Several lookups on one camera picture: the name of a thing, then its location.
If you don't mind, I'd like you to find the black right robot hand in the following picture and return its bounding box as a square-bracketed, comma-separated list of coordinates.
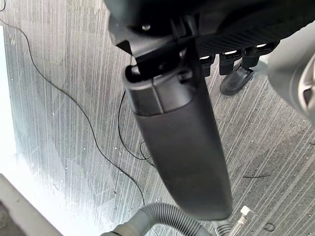
[103, 0, 315, 221]

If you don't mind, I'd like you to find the silver robot leg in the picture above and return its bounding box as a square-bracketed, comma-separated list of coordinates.
[255, 23, 315, 126]

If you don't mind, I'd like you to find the grey cabinet edge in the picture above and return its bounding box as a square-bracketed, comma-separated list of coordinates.
[0, 173, 62, 236]

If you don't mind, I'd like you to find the grey corrugated drain hose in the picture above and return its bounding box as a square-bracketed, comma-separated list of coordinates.
[99, 202, 233, 236]

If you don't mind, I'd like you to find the thin black cable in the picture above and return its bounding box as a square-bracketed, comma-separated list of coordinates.
[0, 19, 158, 206]

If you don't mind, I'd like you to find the braided hose with white fitting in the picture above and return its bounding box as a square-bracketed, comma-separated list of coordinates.
[231, 206, 252, 236]

